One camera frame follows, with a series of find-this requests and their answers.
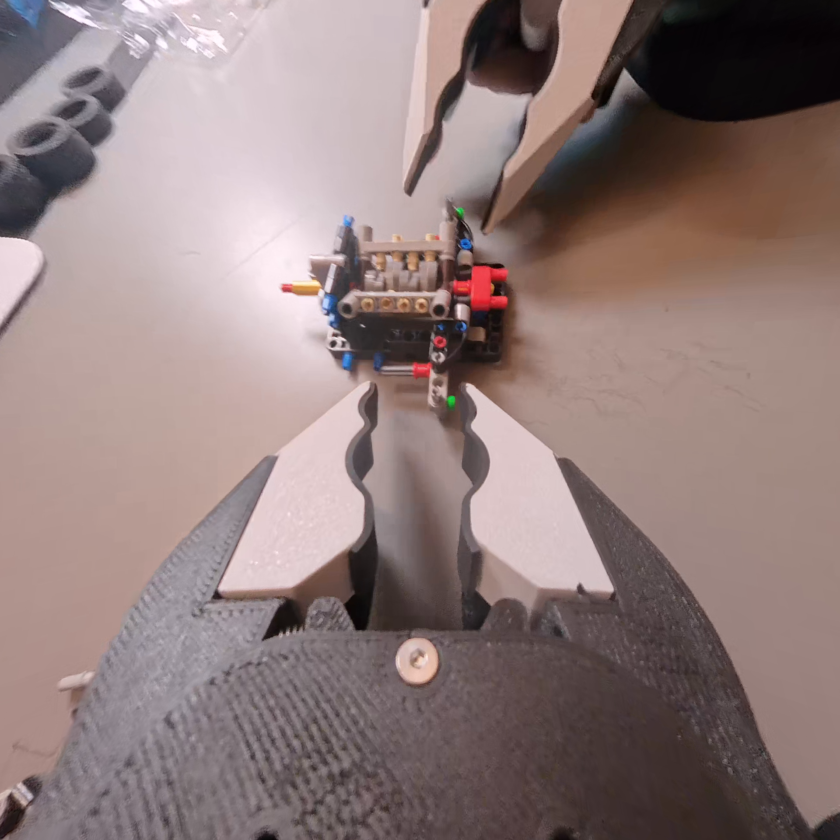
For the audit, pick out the clear plastic bag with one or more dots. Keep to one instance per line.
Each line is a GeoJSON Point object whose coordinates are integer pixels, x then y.
{"type": "Point", "coordinates": [164, 26]}

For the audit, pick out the small white lego piece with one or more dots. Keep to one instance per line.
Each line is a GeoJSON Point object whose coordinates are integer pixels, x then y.
{"type": "Point", "coordinates": [75, 681]}

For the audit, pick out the dark lego set box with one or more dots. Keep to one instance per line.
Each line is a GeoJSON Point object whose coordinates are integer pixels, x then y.
{"type": "Point", "coordinates": [26, 46]}

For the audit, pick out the multicoloured lego engine assembly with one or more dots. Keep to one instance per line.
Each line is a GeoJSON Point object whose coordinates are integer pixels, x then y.
{"type": "Point", "coordinates": [482, 289]}

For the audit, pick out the small grey lego piece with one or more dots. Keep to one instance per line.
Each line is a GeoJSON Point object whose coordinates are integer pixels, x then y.
{"type": "Point", "coordinates": [16, 797]}

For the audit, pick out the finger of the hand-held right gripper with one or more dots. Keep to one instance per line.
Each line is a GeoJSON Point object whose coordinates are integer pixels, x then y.
{"type": "Point", "coordinates": [436, 52]}
{"type": "Point", "coordinates": [571, 92]}

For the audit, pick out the person's right hand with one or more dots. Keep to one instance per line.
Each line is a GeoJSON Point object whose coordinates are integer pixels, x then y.
{"type": "Point", "coordinates": [505, 65]}

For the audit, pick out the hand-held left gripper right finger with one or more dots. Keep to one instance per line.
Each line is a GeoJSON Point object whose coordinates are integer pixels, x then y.
{"type": "Point", "coordinates": [531, 518]}

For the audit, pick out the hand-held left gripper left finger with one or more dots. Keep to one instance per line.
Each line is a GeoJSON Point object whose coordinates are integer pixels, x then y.
{"type": "Point", "coordinates": [295, 518]}

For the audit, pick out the white book stand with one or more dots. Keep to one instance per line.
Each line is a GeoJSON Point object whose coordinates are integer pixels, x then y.
{"type": "Point", "coordinates": [16, 275]}

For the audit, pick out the black rubber lego tire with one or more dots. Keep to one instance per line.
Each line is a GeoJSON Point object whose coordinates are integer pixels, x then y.
{"type": "Point", "coordinates": [52, 154]}
{"type": "Point", "coordinates": [82, 118]}
{"type": "Point", "coordinates": [95, 88]}
{"type": "Point", "coordinates": [19, 193]}

